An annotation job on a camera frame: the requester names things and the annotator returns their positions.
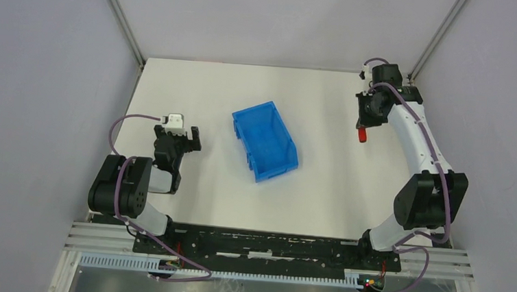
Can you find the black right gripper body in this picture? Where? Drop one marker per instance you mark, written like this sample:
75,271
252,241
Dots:
365,120

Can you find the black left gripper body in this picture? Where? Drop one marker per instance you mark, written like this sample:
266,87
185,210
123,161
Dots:
177,140

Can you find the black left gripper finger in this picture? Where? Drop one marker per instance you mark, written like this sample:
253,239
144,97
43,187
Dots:
159,131
194,144

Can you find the red handled screwdriver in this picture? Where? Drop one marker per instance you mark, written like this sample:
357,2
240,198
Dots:
362,134

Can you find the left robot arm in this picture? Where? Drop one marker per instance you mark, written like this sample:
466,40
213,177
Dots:
121,187

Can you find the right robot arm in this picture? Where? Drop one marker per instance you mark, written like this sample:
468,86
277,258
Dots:
388,236

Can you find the blue plastic storage bin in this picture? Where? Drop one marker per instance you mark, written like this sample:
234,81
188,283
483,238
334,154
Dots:
269,148

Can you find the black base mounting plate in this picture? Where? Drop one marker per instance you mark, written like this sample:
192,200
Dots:
275,254

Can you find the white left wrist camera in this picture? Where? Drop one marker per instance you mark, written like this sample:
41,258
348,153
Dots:
174,124

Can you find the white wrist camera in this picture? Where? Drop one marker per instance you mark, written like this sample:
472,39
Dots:
366,73
174,124

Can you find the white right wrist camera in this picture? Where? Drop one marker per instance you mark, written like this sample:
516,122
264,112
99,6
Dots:
366,73

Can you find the white slotted cable duct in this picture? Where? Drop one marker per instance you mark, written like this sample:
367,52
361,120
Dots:
156,265

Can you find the aluminium front frame rail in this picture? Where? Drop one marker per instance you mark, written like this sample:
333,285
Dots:
448,264

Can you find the left aluminium corner post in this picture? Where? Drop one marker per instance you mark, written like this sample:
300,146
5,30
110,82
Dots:
123,23

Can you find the aluminium corner post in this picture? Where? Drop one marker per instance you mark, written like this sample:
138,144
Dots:
435,40
123,23

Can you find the right aluminium corner post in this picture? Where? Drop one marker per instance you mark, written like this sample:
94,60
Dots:
435,40

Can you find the right aluminium side rail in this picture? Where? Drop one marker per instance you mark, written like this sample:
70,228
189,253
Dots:
427,203

